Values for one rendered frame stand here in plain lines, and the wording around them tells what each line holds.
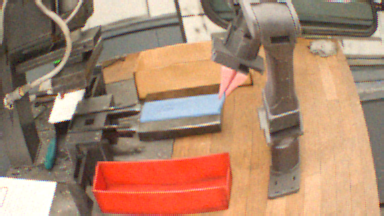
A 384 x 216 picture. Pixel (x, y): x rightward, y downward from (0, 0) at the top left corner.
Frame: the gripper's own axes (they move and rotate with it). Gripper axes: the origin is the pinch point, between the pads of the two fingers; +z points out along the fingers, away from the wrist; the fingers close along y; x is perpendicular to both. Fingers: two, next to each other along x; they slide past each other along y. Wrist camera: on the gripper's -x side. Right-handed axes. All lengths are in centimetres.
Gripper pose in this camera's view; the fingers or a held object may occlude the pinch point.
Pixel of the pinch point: (222, 94)
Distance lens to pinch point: 140.4
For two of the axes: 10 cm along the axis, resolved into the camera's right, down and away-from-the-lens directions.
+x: -0.7, 4.4, -9.0
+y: -9.3, -3.5, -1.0
